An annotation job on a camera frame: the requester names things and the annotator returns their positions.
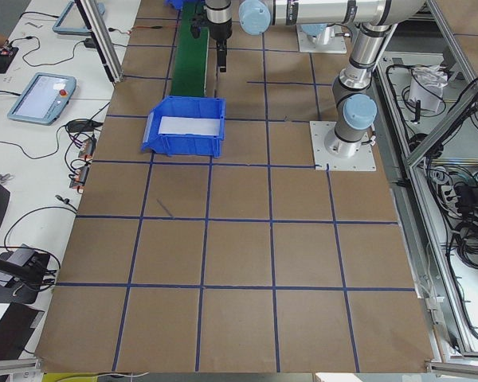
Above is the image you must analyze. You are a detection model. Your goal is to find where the teach pendant tablet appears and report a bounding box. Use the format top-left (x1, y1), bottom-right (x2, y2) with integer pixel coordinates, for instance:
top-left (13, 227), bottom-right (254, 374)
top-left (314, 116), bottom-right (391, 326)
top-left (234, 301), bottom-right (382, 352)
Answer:
top-left (7, 72), bottom-right (76, 125)
top-left (52, 1), bottom-right (90, 37)

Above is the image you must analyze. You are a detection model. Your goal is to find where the black monitor stand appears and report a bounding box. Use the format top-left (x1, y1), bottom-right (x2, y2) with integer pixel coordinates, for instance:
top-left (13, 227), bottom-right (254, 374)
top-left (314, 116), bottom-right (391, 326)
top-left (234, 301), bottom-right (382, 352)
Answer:
top-left (0, 170), bottom-right (51, 306)

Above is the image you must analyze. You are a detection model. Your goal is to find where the white foam pad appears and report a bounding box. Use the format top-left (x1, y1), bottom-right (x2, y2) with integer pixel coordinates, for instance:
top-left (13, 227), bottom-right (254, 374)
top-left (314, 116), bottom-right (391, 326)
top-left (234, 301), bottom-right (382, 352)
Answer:
top-left (159, 116), bottom-right (221, 136)

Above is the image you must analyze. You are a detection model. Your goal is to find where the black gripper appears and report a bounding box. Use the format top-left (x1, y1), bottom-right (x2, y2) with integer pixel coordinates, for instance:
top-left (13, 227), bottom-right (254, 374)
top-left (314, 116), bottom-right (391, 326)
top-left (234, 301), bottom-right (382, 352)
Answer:
top-left (190, 0), bottom-right (232, 72)

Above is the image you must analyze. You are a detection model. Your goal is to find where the green conveyor belt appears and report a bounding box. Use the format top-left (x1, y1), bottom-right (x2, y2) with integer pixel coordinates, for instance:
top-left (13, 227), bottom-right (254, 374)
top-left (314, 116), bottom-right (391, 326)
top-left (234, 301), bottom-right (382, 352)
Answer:
top-left (170, 1), bottom-right (209, 97)

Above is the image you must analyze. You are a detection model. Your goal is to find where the white crumpled bag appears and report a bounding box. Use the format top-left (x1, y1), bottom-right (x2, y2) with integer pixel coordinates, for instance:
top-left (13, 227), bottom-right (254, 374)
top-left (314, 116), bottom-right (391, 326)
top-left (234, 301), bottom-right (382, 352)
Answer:
top-left (408, 65), bottom-right (448, 113)

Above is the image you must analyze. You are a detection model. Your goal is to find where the aluminium frame post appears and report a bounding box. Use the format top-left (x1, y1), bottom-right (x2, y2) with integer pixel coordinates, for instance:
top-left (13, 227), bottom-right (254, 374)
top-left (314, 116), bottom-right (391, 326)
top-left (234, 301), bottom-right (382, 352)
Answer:
top-left (75, 0), bottom-right (123, 84)

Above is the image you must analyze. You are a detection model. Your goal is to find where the near teach pendant tablet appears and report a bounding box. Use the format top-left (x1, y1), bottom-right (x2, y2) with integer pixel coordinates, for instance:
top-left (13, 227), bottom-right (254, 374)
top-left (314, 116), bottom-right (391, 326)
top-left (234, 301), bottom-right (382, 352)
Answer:
top-left (7, 72), bottom-right (76, 125)

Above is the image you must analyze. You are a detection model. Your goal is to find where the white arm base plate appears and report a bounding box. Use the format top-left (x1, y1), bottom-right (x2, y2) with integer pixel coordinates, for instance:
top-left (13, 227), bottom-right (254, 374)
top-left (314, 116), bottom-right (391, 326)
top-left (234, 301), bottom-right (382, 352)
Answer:
top-left (310, 121), bottom-right (376, 172)

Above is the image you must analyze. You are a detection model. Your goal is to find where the far blue bin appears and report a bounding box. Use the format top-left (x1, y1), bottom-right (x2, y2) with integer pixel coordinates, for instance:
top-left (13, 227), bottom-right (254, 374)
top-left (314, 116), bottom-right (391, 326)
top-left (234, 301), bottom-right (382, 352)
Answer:
top-left (164, 0), bottom-right (184, 10)

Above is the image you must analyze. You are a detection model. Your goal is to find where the blue plastic bin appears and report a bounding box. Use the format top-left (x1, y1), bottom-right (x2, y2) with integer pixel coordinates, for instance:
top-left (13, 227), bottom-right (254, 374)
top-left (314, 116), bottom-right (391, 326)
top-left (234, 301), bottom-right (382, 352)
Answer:
top-left (141, 95), bottom-right (226, 158)

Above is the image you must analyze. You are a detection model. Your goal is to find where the far teach pendant tablet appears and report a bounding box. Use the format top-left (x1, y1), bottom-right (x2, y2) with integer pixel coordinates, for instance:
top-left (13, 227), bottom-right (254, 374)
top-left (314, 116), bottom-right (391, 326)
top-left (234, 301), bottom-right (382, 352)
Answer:
top-left (52, 1), bottom-right (90, 37)

